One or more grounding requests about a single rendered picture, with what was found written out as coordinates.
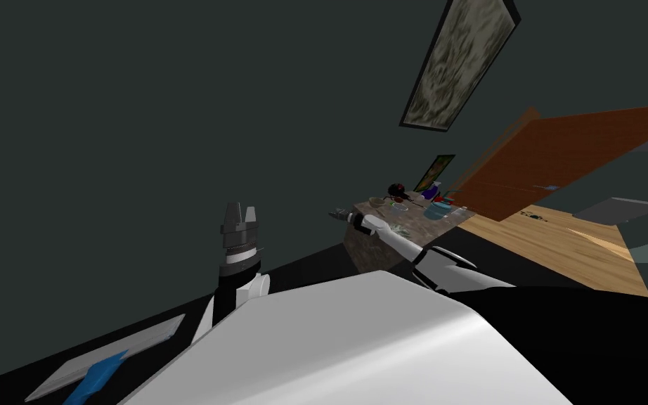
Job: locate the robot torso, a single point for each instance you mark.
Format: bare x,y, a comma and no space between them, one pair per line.
352,349

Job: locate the stone-patterned table with clutter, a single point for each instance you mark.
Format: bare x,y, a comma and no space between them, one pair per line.
369,250

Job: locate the brown wooden door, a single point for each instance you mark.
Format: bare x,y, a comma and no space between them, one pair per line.
549,157

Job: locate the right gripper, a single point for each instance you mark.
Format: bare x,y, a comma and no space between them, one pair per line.
345,216

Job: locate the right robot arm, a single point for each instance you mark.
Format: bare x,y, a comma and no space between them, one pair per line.
442,264

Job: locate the small green framed picture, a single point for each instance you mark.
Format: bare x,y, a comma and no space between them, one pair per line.
435,171

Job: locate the blue flat block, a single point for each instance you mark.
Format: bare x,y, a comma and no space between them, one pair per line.
96,379

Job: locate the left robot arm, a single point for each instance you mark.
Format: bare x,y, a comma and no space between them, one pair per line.
225,292

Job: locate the large framed beige picture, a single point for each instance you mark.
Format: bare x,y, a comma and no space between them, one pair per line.
459,62

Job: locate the grey flat box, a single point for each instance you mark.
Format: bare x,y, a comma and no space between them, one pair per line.
616,211

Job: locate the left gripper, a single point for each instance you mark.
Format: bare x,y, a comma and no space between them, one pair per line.
239,236

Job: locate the grey flat panel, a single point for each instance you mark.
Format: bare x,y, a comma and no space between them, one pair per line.
127,346

